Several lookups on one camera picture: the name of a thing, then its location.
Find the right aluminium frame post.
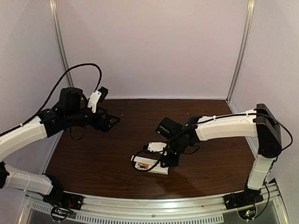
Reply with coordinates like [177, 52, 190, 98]
[226, 0, 255, 103]

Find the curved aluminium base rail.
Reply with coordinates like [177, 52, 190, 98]
[17, 183, 290, 224]

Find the left black camera cable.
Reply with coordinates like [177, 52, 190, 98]
[0, 63, 103, 136]

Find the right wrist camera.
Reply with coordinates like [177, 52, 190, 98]
[143, 142, 167, 154]

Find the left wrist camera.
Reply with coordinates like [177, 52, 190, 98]
[87, 86, 108, 113]

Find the orange AA battery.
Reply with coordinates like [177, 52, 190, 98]
[137, 163, 149, 169]

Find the left aluminium frame post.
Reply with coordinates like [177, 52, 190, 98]
[49, 0, 78, 103]

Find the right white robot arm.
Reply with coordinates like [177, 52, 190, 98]
[156, 104, 287, 201]

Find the aluminium frame post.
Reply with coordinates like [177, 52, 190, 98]
[49, 0, 78, 103]
[226, 0, 255, 103]

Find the black camera cable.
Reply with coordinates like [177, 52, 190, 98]
[0, 63, 103, 136]
[132, 112, 294, 173]

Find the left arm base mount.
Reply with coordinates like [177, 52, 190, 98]
[40, 192, 84, 223]

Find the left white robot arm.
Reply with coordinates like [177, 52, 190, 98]
[0, 87, 120, 204]

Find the right black camera cable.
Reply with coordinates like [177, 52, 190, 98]
[132, 112, 294, 173]

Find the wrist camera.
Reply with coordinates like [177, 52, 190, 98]
[87, 86, 108, 113]
[143, 142, 167, 154]

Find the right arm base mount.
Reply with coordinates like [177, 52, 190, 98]
[223, 189, 263, 221]

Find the white remote control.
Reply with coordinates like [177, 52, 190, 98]
[131, 155, 169, 175]

